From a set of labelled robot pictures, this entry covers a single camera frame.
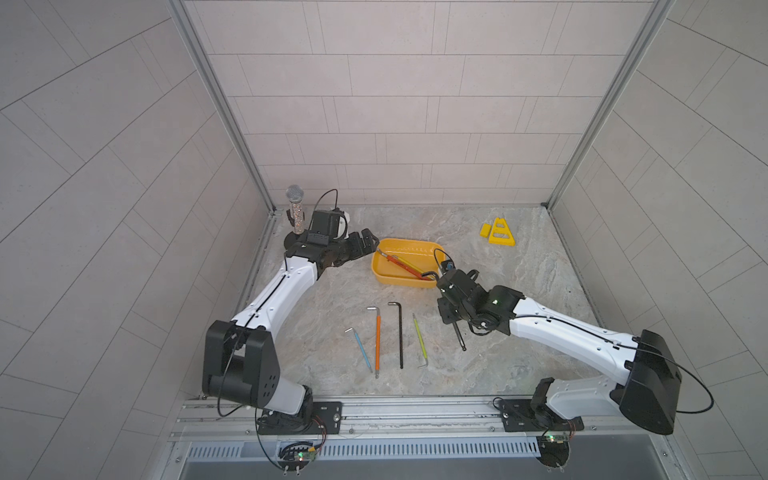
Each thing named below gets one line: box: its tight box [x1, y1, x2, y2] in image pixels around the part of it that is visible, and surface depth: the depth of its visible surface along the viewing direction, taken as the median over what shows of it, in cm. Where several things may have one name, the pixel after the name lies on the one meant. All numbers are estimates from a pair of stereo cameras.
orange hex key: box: [367, 306, 382, 379], surface depth 84 cm
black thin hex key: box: [388, 301, 403, 370], surface depth 88 cm
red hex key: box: [376, 249, 433, 282], surface depth 101 cm
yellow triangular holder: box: [488, 217, 516, 247], surface depth 110 cm
